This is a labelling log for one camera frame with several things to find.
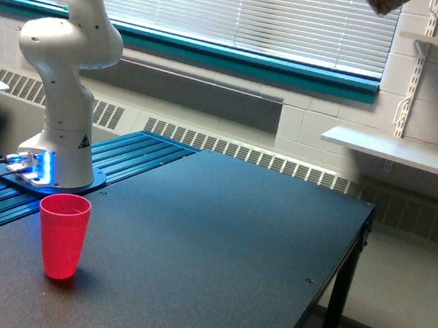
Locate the clear cup with brown nuts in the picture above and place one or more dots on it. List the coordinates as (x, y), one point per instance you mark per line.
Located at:
(384, 7)

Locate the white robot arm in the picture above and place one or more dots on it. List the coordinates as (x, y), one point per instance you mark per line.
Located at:
(58, 49)

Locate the teal window sill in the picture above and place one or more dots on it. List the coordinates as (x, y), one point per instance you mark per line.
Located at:
(272, 70)

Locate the red plastic cup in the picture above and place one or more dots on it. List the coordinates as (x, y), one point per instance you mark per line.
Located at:
(64, 223)

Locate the white window blinds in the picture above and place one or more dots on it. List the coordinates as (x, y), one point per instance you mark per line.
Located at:
(331, 39)

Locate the white baseboard heater vent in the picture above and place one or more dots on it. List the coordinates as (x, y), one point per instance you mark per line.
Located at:
(401, 211)

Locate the black table leg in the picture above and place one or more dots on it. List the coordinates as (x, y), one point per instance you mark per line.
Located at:
(344, 277)

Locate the blue ribbed aluminium base rail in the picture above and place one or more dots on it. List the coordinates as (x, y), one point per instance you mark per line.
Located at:
(118, 159)

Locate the lower white wall shelf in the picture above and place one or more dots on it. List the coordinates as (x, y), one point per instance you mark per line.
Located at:
(413, 154)

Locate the white slotted shelf rail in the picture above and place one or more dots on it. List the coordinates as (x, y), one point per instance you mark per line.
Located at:
(422, 49)

